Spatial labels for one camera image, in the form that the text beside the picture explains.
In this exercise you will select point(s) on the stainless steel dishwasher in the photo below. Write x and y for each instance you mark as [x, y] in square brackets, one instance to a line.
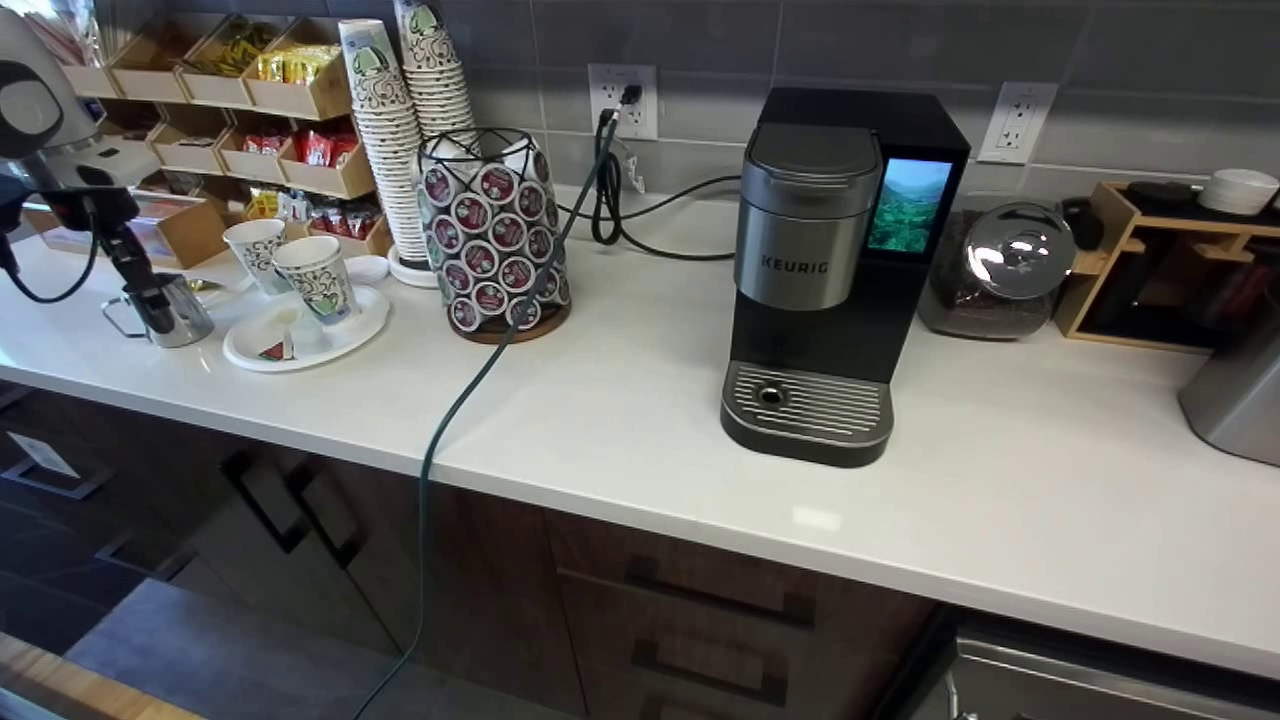
[1107, 680]

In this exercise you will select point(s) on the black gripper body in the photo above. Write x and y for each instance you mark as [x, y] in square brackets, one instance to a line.
[117, 243]

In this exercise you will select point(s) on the grey metal appliance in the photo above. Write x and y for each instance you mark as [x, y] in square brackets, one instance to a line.
[1242, 394]

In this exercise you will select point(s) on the white bowl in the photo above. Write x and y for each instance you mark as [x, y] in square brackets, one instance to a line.
[1242, 188]

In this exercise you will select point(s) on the wooden countertop organiser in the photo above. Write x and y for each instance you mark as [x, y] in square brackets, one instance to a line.
[1107, 266]

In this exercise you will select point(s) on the cardboard box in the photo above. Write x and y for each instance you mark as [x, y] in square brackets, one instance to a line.
[186, 232]

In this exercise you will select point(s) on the patterned paper cup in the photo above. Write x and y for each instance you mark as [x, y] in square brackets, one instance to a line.
[256, 253]
[319, 272]

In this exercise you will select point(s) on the tall stack of paper cups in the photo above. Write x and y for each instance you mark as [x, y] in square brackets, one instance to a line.
[386, 133]
[439, 64]

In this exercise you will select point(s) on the wooden board edge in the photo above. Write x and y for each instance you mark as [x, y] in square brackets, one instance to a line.
[67, 680]

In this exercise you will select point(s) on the wooden tea bag rack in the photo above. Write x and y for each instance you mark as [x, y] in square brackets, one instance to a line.
[213, 123]

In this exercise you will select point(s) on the white wall outlet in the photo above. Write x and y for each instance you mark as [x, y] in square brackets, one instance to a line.
[1017, 123]
[622, 101]

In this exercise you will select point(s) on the white round plate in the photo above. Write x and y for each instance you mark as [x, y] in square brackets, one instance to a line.
[332, 336]

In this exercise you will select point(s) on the round container with silver lid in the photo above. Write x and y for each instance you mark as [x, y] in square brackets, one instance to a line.
[1003, 266]

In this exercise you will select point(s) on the black Keurig coffee machine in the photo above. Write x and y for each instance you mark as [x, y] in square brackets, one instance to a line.
[827, 266]

